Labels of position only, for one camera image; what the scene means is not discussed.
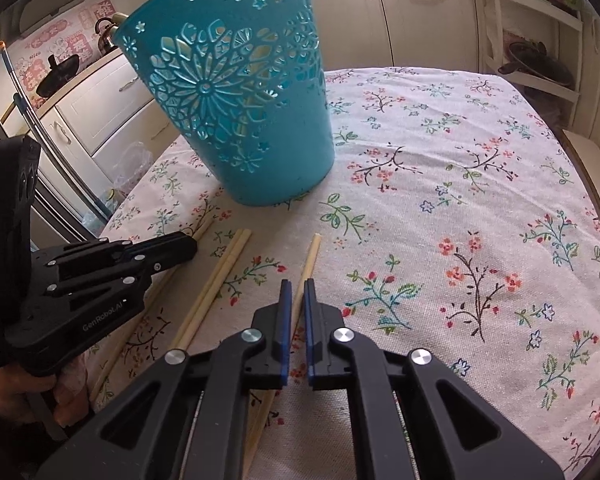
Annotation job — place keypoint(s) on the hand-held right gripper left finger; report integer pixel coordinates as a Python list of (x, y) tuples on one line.
[(286, 330)]

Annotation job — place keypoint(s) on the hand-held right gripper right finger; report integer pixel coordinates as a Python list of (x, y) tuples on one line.
[(310, 330)]

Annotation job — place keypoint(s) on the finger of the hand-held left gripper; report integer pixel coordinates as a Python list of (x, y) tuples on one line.
[(130, 280), (175, 247)]

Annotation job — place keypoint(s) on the blue perforated plastic basket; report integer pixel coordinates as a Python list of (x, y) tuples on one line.
[(240, 100)]

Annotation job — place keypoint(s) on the person's left hand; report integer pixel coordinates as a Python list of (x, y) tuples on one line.
[(15, 392)]

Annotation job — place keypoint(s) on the clear plastic bag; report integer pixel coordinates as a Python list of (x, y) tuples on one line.
[(135, 162)]

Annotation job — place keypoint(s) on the white drawer cabinet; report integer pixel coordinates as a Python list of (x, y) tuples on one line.
[(110, 110)]

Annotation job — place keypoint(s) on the floral tablecloth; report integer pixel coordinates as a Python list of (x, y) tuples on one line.
[(430, 200)]

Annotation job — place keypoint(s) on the mop pole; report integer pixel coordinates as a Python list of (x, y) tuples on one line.
[(25, 105)]

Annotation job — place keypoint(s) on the black wok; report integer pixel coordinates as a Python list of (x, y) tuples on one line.
[(55, 77)]

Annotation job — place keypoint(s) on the metal kettle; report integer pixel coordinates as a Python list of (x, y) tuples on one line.
[(106, 35)]

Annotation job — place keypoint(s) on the white cabinet row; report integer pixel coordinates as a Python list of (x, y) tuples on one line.
[(370, 15)]

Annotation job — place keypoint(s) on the white wooden bench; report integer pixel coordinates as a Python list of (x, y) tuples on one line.
[(597, 185)]

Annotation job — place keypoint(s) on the black pan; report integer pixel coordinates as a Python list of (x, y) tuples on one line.
[(540, 62)]

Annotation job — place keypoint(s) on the white shelf rack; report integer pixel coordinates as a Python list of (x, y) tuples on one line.
[(555, 20)]

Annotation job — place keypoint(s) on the pink wall stickers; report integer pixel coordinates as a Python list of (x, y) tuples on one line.
[(45, 45)]

